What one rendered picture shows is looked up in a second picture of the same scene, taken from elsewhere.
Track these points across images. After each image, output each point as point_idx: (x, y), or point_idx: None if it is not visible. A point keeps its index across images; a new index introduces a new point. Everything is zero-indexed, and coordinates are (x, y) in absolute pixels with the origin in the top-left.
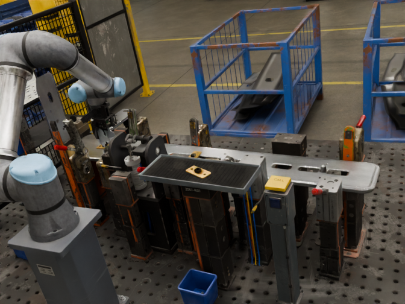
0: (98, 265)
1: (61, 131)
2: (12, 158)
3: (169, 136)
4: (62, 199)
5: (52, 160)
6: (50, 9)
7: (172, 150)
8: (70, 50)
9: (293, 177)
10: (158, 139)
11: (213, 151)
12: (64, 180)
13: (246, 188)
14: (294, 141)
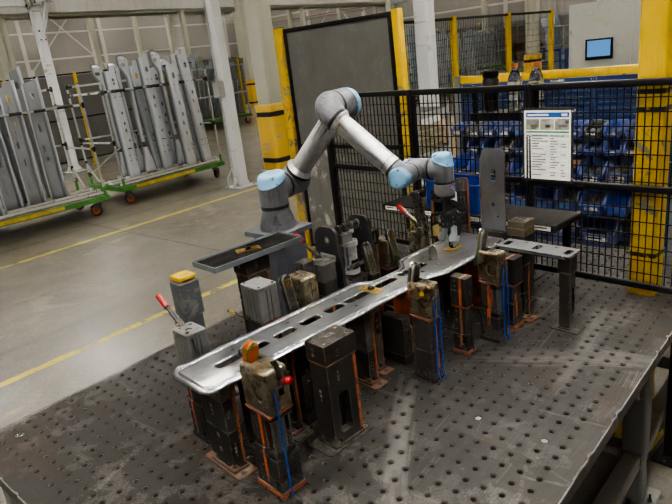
0: (272, 272)
1: (493, 216)
2: (288, 170)
3: (646, 352)
4: (267, 208)
5: (599, 273)
6: (636, 80)
7: (402, 279)
8: (324, 115)
9: (254, 336)
10: (329, 231)
11: (372, 299)
12: (535, 285)
13: (194, 264)
14: (314, 337)
